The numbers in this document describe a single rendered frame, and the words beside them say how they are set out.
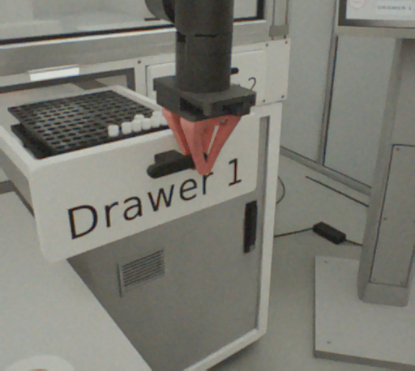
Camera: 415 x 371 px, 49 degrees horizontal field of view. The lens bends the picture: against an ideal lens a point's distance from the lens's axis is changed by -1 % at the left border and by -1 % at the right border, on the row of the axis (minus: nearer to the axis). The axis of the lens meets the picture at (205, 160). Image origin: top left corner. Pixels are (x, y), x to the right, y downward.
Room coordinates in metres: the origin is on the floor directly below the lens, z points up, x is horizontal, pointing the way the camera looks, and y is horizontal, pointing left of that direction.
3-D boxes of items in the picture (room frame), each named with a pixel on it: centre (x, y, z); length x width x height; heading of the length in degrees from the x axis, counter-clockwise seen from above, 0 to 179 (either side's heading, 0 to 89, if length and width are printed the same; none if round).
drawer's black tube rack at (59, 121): (0.64, 0.17, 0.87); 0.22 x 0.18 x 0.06; 36
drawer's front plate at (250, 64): (0.93, -0.01, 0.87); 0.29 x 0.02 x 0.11; 126
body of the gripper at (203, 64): (0.47, 0.00, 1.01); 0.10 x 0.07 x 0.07; 36
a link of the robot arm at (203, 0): (0.47, 0.00, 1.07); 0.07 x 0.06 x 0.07; 26
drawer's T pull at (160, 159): (0.46, 0.04, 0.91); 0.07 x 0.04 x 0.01; 126
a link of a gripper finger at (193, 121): (0.47, 0.01, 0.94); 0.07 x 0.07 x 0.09; 36
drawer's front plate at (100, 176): (0.48, 0.05, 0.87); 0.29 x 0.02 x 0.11; 126
